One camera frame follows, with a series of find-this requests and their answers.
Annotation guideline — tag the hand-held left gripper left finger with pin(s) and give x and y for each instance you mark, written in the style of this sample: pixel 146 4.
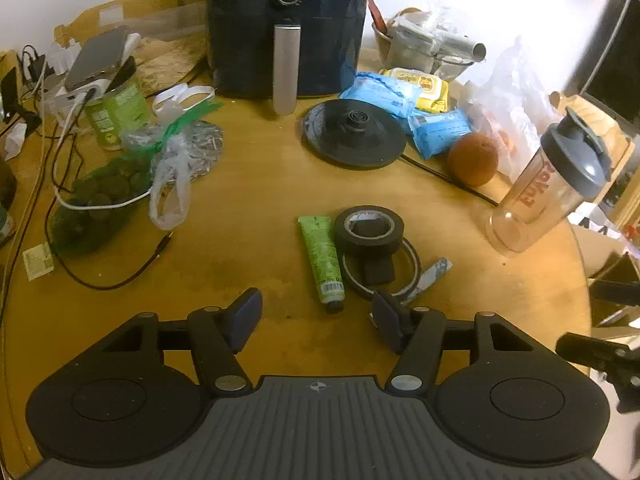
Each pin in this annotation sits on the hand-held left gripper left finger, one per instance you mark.
pixel 245 317

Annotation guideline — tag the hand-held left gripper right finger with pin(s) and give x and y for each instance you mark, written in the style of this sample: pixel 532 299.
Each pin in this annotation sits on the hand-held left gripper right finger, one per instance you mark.
pixel 387 320

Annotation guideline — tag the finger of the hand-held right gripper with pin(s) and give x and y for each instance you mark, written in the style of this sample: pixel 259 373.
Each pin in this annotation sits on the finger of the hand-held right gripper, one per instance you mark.
pixel 585 350
pixel 617 292

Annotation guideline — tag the small black block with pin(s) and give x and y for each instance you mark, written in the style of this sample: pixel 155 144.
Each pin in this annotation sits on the small black block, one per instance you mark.
pixel 379 270

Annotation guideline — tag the silver blue sachet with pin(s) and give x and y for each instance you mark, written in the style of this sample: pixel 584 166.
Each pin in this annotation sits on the silver blue sachet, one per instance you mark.
pixel 430 277

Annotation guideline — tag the black electrical tape roll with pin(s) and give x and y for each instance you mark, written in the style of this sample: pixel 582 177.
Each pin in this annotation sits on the black electrical tape roll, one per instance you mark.
pixel 345 240

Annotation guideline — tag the green tube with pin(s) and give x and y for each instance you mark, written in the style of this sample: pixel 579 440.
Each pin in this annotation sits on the green tube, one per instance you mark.
pixel 320 255

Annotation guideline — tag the open brown cardboard carton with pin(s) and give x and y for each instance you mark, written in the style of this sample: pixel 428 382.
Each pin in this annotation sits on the open brown cardboard carton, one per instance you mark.
pixel 590 255

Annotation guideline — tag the white carton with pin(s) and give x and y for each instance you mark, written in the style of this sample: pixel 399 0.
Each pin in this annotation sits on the white carton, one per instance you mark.
pixel 597 222

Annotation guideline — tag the clear shaker bottle grey lid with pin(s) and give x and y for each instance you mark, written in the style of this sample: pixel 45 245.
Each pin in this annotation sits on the clear shaker bottle grey lid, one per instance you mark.
pixel 535 195

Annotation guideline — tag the clear plastic bag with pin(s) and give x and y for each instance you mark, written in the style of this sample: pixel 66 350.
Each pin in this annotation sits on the clear plastic bag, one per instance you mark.
pixel 172 195

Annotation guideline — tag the clear bag of seeds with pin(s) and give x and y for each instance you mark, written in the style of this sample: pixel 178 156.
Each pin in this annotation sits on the clear bag of seeds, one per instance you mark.
pixel 200 142

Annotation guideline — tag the orange fruit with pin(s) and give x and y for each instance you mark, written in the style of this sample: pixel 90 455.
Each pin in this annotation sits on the orange fruit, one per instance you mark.
pixel 472 160

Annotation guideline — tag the black kettle base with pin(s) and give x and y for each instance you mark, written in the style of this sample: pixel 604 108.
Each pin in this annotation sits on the black kettle base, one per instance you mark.
pixel 345 140

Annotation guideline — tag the small blue wipes pack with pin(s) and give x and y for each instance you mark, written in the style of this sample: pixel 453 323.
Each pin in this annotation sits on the small blue wipes pack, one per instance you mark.
pixel 437 132

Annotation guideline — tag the small pale green sachet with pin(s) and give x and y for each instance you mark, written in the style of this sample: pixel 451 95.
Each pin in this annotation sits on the small pale green sachet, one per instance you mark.
pixel 37 261

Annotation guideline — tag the white plastic bag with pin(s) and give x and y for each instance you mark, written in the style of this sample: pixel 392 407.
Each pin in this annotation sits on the white plastic bag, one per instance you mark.
pixel 515 100

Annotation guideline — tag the black flat screen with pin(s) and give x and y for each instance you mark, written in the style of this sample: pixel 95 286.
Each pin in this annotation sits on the black flat screen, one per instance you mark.
pixel 615 70

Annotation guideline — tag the large blue wipes pack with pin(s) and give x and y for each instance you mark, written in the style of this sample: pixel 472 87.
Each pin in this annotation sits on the large blue wipes pack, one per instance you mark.
pixel 380 92

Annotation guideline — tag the yellow wipes pack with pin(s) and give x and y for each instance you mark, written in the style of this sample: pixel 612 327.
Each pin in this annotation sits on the yellow wipes pack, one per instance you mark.
pixel 425 90

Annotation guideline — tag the green can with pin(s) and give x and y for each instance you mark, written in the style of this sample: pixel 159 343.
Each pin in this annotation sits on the green can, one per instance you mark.
pixel 117 115

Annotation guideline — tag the glass bowl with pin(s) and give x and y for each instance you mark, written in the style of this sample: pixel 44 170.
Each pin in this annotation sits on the glass bowl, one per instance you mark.
pixel 435 67

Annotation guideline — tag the small white bottle teal label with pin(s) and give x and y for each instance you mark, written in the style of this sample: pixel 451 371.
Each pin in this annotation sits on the small white bottle teal label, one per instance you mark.
pixel 5 225

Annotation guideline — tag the aluminium foil roll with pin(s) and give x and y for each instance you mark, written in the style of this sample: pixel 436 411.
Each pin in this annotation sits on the aluminium foil roll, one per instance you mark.
pixel 450 46

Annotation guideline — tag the crumpled clear plastic wrap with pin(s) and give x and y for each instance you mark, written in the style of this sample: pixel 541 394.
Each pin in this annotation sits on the crumpled clear plastic wrap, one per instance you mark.
pixel 55 110

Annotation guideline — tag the black air fryer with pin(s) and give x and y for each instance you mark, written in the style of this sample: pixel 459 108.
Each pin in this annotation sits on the black air fryer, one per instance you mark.
pixel 240 35

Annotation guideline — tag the white charger block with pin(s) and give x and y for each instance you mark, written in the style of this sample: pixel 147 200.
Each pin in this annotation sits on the white charger block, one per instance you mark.
pixel 67 97

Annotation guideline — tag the white plug adapter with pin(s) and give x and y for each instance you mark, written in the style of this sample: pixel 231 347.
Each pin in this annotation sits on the white plug adapter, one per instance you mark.
pixel 14 139

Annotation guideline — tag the grey power bank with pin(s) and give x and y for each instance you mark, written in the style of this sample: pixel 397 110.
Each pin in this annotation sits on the grey power bank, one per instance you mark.
pixel 97 57

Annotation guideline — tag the white plug charger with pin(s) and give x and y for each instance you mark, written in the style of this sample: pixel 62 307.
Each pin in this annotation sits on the white plug charger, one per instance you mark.
pixel 55 60
pixel 71 55

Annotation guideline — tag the black plug charger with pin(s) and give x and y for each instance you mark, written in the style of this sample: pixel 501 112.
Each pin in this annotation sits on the black plug charger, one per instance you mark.
pixel 32 62

